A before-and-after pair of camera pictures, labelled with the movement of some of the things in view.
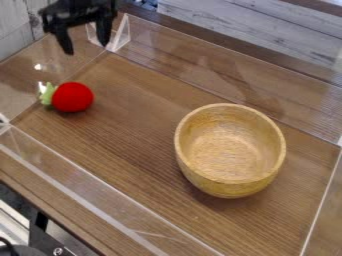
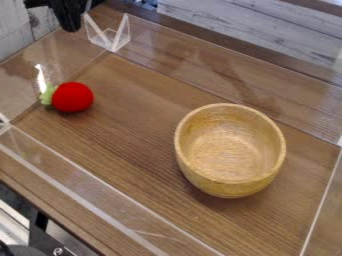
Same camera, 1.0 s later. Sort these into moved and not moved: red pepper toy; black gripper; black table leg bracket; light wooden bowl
Moved: black gripper
Not moved: black table leg bracket; red pepper toy; light wooden bowl
